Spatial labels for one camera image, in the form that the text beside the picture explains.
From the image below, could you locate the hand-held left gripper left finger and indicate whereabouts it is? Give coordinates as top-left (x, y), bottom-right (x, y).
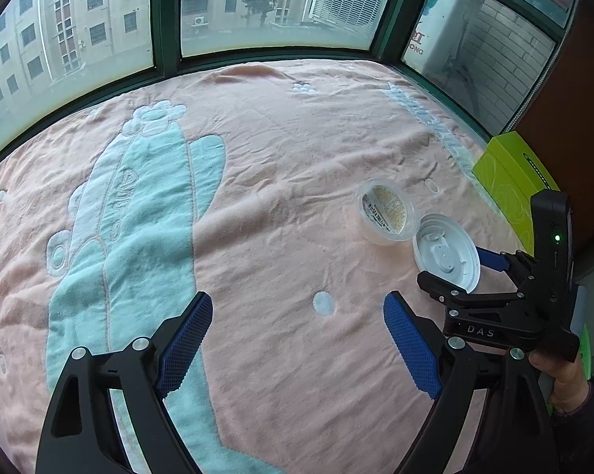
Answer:
top-left (35, 291), bottom-right (213, 474)

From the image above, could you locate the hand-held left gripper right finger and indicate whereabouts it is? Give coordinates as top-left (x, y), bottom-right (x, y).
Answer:
top-left (383, 291), bottom-right (559, 474)

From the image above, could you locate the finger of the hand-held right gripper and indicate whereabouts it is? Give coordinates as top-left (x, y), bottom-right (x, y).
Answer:
top-left (476, 246), bottom-right (539, 284)
top-left (416, 271), bottom-right (525, 314)

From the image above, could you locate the white plastic lid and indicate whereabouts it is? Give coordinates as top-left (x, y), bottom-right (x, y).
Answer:
top-left (412, 214), bottom-right (482, 293)

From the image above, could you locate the green plastic basket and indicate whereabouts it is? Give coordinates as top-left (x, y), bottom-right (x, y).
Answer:
top-left (577, 321), bottom-right (594, 378)

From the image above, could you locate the clear plastic cup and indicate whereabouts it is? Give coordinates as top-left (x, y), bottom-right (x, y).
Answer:
top-left (356, 179), bottom-right (421, 245)

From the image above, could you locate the person's right forearm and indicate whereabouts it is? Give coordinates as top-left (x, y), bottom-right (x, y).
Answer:
top-left (549, 370), bottom-right (594, 474)

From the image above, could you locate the person's right hand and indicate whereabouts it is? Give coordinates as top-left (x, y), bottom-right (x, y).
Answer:
top-left (529, 350), bottom-right (591, 416)

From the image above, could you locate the green cardboard box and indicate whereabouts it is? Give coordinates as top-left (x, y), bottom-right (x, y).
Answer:
top-left (471, 132), bottom-right (562, 252)

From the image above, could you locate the pink printed blanket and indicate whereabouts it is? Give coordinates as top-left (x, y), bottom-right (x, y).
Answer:
top-left (0, 59), bottom-right (539, 474)

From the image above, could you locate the white window poster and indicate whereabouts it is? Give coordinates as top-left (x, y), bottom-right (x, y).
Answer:
top-left (403, 0), bottom-right (480, 77)

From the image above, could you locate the beige apartment building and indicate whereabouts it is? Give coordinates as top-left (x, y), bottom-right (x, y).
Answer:
top-left (0, 0), bottom-right (258, 124)

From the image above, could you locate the dark green window frame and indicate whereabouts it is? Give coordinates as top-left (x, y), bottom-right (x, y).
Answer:
top-left (0, 0), bottom-right (579, 169)

